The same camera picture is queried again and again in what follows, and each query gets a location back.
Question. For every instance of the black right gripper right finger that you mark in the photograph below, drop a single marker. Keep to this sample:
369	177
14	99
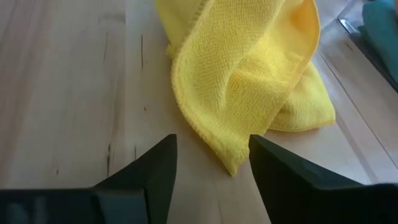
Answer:
311	202

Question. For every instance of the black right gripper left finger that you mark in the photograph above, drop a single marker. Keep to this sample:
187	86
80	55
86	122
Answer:
124	205

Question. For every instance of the yellow microfiber towel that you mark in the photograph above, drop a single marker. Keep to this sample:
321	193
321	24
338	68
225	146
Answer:
233	77

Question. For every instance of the clear plastic bin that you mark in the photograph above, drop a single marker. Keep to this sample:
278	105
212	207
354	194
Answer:
348	21

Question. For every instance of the blue microfiber towel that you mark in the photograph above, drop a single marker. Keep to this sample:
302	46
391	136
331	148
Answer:
382	31

